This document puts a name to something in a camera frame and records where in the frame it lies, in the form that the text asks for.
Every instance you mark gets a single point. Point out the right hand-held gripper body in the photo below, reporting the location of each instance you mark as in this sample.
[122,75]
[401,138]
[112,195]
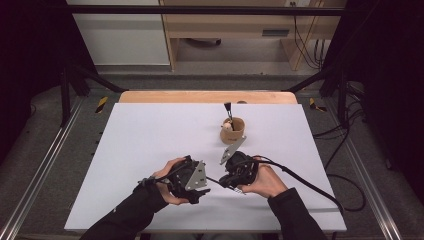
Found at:
[243,168]

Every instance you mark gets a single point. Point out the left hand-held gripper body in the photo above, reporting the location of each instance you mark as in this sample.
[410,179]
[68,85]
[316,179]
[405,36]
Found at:
[181,181]

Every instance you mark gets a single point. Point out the tan brush holder cup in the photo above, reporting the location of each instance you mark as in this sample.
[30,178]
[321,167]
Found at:
[232,137]

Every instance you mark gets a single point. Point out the thick black makeup brush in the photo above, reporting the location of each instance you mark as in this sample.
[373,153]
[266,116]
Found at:
[228,107]

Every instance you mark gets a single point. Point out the person's left hand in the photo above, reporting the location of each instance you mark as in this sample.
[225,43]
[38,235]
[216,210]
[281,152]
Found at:
[165,190]

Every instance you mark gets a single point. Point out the person's right hand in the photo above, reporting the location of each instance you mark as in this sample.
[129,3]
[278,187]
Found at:
[266,183]

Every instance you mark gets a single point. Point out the small beige figure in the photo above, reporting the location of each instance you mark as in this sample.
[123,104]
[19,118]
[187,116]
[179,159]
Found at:
[227,126]

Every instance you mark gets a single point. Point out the white table board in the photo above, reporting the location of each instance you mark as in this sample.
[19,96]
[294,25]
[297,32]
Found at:
[133,133]

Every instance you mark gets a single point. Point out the wooden table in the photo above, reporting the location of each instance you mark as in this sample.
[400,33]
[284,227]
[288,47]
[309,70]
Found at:
[200,96]

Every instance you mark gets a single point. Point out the yellow clamp right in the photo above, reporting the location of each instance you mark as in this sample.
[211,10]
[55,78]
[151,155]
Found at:
[313,105]

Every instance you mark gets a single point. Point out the yellow clamp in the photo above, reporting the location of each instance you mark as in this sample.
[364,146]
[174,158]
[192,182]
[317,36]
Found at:
[313,105]
[102,104]

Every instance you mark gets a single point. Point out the yellow clamp left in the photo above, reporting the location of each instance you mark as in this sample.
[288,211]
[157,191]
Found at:
[102,104]

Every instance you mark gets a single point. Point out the black metal stand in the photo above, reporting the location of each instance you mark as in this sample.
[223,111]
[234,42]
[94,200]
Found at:
[65,96]
[341,96]

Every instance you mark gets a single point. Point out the wooden desk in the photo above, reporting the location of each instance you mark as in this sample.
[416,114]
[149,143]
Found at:
[233,25]

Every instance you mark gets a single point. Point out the white cabinet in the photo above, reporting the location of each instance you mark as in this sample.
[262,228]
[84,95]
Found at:
[123,40]

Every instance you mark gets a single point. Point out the dark curtain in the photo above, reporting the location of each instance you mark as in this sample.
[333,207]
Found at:
[30,50]
[393,66]

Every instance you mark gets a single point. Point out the aluminium floor rail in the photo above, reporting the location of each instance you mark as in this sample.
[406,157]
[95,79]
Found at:
[366,173]
[40,166]

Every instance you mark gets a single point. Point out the black horizontal frame bar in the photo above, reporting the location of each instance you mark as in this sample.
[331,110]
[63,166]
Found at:
[200,10]

